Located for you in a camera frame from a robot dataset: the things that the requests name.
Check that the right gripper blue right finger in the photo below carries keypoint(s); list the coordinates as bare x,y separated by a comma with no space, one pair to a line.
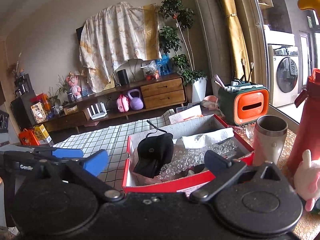
215,163

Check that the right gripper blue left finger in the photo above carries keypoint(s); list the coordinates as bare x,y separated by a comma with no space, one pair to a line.
95,163

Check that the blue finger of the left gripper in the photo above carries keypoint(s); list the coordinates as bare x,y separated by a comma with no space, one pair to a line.
67,153

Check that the checkered white tablecloth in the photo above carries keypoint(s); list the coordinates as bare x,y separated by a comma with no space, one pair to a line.
113,139

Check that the yellow milk carton box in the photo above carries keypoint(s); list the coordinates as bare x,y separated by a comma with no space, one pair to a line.
42,135

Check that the bubble wrap sheet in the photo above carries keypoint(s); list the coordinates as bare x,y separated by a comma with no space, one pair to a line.
184,159

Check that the red cardboard box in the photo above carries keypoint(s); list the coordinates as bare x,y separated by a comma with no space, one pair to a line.
186,171

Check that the white wifi router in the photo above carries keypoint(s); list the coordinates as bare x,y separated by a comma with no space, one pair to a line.
97,111

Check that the steel travel tumbler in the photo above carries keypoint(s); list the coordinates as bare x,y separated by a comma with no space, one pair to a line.
270,132

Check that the orange green desk organizer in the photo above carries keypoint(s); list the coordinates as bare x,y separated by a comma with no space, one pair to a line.
244,103

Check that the pink toy backpack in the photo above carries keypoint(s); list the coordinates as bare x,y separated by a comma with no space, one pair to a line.
123,103

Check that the purple kettlebell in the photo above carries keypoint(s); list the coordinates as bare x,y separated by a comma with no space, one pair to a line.
136,102

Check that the pink doll figurine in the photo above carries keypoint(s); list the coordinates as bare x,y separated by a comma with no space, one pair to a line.
72,81

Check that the black cylindrical speaker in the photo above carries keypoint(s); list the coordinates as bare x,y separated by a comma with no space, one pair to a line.
123,78

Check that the wooden tv cabinet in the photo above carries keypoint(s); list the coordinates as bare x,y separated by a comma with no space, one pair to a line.
166,91

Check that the pink plush toy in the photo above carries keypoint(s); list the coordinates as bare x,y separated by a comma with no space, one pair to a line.
306,180

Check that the red water bottle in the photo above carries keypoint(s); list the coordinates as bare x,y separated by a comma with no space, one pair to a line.
308,135

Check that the bag of snacks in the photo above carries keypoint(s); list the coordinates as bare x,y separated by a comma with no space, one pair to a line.
150,71

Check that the blue plastic bag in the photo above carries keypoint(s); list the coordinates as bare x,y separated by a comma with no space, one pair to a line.
163,65

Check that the golden curtain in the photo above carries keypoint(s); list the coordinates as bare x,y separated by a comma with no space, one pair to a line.
237,41

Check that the floral cloth over tv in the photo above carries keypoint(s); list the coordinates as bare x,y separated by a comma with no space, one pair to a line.
115,35

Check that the washing machine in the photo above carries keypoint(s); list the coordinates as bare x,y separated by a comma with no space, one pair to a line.
283,67

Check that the potted green plant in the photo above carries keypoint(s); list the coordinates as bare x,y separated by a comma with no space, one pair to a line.
174,37

